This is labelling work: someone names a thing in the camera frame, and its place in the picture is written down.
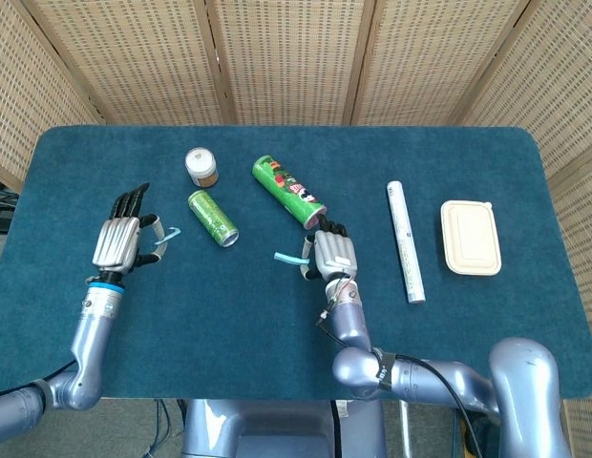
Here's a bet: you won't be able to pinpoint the black cable on torso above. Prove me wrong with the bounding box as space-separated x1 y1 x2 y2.
329 399 343 458

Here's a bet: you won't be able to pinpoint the woven wooden folding screen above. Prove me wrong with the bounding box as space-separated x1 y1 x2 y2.
0 0 592 458

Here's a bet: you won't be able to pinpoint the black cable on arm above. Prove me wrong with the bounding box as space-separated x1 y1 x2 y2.
316 312 483 458
0 360 80 398

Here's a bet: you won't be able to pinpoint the white wrap roll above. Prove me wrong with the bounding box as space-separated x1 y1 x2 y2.
385 179 427 305

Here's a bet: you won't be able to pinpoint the blue-grey robot torso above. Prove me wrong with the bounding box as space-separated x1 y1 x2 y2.
180 399 388 458

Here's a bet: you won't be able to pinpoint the spice jar with white lid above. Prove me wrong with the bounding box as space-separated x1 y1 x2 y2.
184 147 220 188

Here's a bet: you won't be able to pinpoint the beige lunch box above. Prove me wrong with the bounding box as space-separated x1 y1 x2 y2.
439 199 503 277

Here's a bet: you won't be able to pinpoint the green chips tube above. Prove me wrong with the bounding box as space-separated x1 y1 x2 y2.
251 155 328 229

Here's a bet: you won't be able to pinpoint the blue floor cables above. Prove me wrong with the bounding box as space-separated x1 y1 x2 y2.
147 399 182 458

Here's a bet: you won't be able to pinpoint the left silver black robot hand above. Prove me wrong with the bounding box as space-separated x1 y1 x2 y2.
92 182 162 276

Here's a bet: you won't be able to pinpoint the blue carpet table mat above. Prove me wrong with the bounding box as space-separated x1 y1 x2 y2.
0 124 592 401

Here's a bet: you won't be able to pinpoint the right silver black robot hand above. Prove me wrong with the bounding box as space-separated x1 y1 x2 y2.
300 215 359 283

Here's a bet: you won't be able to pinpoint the green drink can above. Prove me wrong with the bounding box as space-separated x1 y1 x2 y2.
187 190 241 248

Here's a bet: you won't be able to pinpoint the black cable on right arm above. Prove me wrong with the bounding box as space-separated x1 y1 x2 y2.
316 312 483 458

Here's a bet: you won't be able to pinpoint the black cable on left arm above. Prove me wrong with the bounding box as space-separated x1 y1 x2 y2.
0 360 80 398

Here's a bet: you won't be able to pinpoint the dark equipment clutter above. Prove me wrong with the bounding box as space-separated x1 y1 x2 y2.
0 176 20 235

